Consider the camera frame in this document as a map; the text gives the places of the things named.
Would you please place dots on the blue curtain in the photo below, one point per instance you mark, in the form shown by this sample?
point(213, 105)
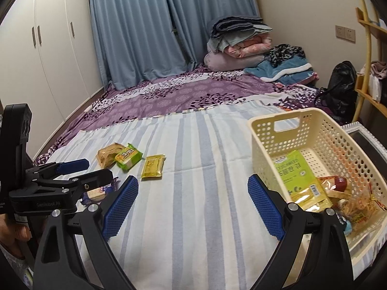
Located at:
point(130, 30)
point(211, 0)

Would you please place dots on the beige wall socket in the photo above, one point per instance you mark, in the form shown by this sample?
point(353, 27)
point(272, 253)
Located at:
point(350, 33)
point(339, 31)

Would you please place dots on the person's left hand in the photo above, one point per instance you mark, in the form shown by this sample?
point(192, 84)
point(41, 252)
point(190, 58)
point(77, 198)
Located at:
point(12, 232)

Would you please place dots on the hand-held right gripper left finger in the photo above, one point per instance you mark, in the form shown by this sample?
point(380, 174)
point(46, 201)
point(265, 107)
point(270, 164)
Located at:
point(119, 208)

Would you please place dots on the black bag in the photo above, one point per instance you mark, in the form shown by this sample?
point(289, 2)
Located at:
point(341, 87)

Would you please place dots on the blue cracker packet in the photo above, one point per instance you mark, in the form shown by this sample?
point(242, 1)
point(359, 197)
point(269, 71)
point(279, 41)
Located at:
point(96, 194)

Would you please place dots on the cream perforated plastic basket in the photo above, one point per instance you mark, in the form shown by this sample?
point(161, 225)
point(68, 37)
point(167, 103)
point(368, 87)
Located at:
point(332, 145)

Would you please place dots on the white wardrobe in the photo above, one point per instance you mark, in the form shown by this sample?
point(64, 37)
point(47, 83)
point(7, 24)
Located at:
point(45, 51)

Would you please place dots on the light blue packet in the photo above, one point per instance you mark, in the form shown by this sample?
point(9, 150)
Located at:
point(347, 227)

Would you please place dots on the purple floral bedsheet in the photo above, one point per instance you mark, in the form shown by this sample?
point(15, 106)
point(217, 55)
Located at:
point(181, 93)

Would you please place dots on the yellow hoop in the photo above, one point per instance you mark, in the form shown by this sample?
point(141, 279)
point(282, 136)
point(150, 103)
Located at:
point(367, 45)

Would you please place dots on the red-brown label snack bag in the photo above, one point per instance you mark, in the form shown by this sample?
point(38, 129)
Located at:
point(337, 184)

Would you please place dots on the blue striped sheet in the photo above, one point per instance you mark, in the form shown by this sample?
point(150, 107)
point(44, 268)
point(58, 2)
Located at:
point(196, 172)

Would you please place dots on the folded dark grey blanket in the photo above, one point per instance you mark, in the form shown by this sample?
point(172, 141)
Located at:
point(238, 27)

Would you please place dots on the green snack packet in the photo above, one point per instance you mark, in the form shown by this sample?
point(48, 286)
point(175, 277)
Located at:
point(128, 157)

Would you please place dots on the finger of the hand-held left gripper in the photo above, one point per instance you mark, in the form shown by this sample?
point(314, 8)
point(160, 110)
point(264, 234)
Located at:
point(93, 178)
point(74, 166)

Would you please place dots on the green seaweed packet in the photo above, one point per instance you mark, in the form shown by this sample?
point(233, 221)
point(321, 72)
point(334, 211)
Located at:
point(290, 169)

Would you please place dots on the wooden shelf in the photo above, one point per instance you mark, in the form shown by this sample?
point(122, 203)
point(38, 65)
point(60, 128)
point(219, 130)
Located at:
point(372, 99)

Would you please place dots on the pink quilt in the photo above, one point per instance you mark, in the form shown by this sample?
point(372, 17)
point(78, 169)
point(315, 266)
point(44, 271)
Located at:
point(251, 46)

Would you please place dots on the large yellow snack packet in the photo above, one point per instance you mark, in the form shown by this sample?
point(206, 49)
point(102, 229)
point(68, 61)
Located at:
point(153, 166)

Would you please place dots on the light green cloth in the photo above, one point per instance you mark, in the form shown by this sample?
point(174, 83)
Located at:
point(219, 43)

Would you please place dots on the brown cracker packet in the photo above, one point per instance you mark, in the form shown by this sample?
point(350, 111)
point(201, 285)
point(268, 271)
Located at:
point(107, 155)

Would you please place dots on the lavender quilt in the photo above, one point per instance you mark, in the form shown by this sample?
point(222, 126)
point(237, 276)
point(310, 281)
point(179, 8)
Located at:
point(229, 62)

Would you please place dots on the pink cloth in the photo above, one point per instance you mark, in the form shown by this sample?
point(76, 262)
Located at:
point(379, 68)

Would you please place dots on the blue fleece blanket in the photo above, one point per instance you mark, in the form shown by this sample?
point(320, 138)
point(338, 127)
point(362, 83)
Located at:
point(281, 71)

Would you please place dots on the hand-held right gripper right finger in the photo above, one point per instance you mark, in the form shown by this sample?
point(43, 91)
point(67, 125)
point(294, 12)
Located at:
point(266, 210)

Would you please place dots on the white framed mirror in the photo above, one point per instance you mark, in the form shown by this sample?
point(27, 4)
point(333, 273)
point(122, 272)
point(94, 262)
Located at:
point(370, 139)

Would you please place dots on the leopard print cloth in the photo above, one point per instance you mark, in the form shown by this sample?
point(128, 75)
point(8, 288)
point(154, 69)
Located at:
point(284, 53)

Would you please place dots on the beige cracker bag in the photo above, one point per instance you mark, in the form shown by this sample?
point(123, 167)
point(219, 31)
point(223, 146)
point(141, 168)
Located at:
point(361, 210)

